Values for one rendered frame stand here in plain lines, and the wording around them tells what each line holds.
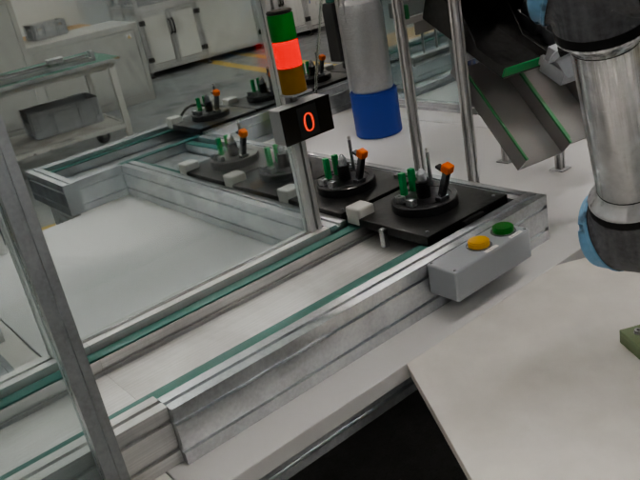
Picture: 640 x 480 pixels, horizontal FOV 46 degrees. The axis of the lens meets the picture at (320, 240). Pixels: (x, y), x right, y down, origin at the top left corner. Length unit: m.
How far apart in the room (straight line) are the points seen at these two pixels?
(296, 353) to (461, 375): 0.27
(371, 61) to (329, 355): 1.38
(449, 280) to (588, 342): 0.25
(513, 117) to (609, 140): 0.72
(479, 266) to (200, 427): 0.56
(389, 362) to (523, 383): 0.23
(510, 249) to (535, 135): 0.40
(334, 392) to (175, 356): 0.29
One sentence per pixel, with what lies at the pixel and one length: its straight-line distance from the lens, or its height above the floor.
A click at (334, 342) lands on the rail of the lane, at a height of 0.91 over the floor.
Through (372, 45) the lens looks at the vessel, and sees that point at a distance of 2.47.
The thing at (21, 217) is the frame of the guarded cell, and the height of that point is 1.31.
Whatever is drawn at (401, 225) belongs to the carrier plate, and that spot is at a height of 0.97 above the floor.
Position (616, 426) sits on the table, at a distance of 1.14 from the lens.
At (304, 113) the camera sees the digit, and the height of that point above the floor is 1.22.
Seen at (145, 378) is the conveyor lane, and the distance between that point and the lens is 1.32.
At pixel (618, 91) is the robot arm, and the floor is 1.30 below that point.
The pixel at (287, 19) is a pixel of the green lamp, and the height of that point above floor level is 1.40.
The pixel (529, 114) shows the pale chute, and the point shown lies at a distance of 1.80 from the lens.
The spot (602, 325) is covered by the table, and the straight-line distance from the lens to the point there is 1.36.
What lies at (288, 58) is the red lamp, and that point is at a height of 1.33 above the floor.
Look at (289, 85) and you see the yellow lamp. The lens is 1.48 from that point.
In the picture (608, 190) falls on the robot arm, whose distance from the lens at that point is 1.13.
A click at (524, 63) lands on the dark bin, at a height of 1.21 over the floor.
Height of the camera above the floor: 1.57
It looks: 23 degrees down
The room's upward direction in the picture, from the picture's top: 11 degrees counter-clockwise
